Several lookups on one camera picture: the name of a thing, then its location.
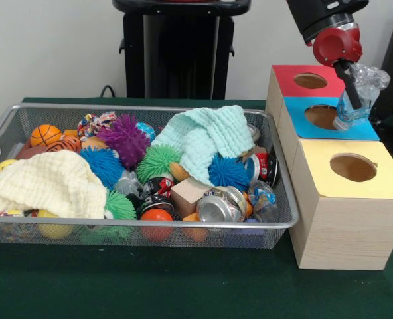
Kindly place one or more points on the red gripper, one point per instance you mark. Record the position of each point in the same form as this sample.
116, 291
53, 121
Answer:
337, 45

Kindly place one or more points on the crushed clear plastic bottle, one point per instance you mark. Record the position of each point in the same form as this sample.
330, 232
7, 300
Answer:
369, 83

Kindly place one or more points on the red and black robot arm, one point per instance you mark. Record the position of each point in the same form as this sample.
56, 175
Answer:
322, 16

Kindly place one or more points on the wooden box with three holes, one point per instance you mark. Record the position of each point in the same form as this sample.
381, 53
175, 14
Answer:
342, 226

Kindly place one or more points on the clear mesh bin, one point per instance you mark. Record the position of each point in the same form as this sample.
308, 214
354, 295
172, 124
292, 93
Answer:
269, 236

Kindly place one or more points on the blue spiky ball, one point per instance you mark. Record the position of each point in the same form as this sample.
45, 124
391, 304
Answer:
100, 165
228, 171

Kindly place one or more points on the mint green cloth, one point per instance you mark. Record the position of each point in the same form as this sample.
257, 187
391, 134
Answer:
203, 139

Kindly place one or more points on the crushed silver can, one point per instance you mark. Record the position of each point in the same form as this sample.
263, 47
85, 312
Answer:
216, 207

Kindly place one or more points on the green spiky ball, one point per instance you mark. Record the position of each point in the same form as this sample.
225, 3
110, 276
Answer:
120, 206
157, 161

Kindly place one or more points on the orange red ball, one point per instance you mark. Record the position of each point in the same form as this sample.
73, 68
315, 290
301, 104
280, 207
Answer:
157, 216

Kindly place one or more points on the purple spiky ball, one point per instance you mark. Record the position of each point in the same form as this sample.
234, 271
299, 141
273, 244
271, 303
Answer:
122, 139

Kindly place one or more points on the dark green table cloth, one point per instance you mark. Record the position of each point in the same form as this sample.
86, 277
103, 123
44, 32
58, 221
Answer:
183, 286

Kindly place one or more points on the tiger striped toy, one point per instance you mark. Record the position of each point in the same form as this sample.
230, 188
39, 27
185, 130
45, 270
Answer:
67, 144

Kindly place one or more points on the orange mini basketball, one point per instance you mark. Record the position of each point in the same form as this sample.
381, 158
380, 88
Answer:
45, 135

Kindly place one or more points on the cream yellow cloth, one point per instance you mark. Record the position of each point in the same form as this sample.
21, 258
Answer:
50, 183

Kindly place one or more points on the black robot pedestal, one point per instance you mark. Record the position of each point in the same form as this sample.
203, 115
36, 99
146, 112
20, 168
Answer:
176, 53

